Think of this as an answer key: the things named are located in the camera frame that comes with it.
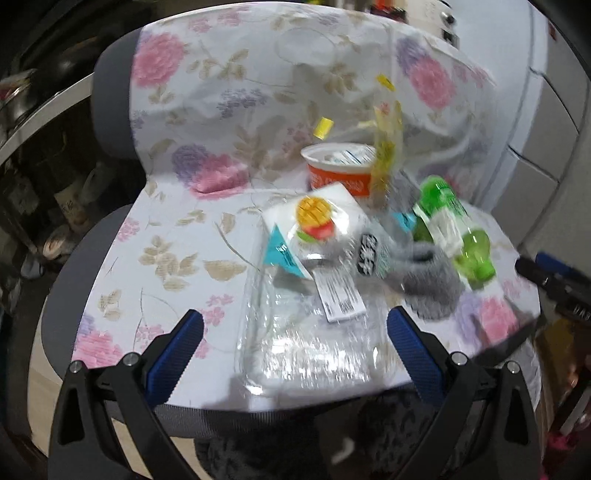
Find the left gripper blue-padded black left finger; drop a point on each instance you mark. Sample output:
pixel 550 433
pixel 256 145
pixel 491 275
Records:
pixel 83 442

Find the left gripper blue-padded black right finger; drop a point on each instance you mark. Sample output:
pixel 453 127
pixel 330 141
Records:
pixel 484 427

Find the grey sock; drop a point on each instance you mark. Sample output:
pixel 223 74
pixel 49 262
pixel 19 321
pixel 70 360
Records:
pixel 420 271

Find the green plastic bottle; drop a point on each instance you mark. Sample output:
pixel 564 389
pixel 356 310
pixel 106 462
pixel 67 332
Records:
pixel 474 262

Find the clear plastic clamshell tray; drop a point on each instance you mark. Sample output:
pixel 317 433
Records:
pixel 305 338

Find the mango snack plastic bag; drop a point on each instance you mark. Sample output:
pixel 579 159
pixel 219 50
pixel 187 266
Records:
pixel 326 240

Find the yellow clear snack wrapper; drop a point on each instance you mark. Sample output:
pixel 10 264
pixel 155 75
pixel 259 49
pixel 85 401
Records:
pixel 388 142

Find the clear bagged trash bin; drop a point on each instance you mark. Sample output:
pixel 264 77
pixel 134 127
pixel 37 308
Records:
pixel 527 358

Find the right gripper black tool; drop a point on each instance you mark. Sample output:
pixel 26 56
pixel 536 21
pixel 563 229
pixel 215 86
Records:
pixel 565 286

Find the beige label liquor bottle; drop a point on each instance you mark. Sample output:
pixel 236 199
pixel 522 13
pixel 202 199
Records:
pixel 72 208

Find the grey white refrigerator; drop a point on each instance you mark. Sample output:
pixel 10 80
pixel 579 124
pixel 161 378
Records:
pixel 542 94

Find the orange instant noodle cup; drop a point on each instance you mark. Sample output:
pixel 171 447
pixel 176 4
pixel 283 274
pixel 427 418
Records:
pixel 346 163

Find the floral white cloth cover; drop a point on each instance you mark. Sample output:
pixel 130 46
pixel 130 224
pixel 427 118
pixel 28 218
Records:
pixel 221 103

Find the white rice cooker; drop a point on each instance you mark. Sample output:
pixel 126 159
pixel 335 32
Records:
pixel 435 17

